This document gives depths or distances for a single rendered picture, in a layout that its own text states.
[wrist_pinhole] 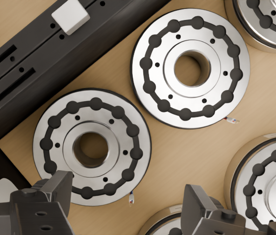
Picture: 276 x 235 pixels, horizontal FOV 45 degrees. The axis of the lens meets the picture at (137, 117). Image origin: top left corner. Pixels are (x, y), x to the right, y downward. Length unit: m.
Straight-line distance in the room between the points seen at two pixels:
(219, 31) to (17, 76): 0.17
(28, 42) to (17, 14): 0.11
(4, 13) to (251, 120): 0.25
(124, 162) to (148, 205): 0.06
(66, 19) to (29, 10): 0.13
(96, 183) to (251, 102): 0.16
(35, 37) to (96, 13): 0.04
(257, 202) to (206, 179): 0.05
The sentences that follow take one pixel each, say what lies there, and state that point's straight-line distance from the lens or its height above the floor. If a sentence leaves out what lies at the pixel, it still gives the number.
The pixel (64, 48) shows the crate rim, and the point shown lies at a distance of 0.22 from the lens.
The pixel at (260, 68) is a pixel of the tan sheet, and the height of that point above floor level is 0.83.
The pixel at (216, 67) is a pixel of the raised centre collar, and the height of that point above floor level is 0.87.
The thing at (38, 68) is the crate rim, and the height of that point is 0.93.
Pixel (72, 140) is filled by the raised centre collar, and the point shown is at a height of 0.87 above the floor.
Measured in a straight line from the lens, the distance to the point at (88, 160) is 0.31.
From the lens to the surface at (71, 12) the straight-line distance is 0.21.
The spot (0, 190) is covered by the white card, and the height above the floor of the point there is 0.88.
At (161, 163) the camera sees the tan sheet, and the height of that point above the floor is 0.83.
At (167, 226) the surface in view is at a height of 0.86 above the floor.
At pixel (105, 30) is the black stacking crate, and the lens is 0.24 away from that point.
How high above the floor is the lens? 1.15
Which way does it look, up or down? 85 degrees down
